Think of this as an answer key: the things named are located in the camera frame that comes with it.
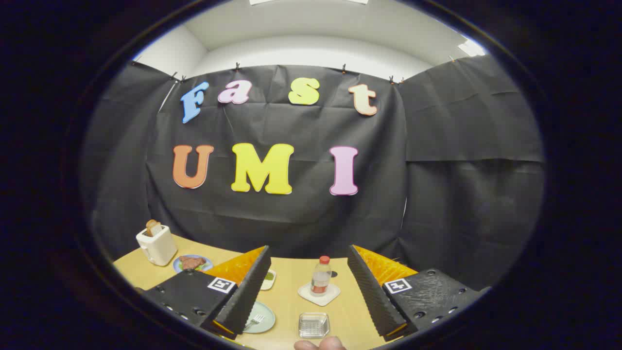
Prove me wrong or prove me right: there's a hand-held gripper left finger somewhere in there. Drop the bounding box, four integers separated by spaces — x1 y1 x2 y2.
140 245 272 340

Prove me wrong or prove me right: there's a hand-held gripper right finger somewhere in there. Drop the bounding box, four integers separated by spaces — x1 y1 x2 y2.
347 245 492 342

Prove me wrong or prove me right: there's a mint green round plate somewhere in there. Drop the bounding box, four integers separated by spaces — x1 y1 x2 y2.
243 301 276 334

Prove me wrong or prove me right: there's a white square coaster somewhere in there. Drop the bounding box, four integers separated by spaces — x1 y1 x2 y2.
297 282 341 307

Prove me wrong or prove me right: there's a small blue plate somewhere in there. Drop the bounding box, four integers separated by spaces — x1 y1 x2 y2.
173 254 213 273

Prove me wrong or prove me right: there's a clear water bottle red cap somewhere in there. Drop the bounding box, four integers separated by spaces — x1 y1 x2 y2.
311 256 332 296

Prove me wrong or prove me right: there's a cream toaster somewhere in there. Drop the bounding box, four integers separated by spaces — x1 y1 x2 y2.
136 225 178 266

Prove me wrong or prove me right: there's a ceiling light panel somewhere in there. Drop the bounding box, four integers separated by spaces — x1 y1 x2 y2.
458 39 487 57

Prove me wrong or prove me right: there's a small metal wire basket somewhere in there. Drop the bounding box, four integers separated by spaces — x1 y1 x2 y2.
298 313 331 339

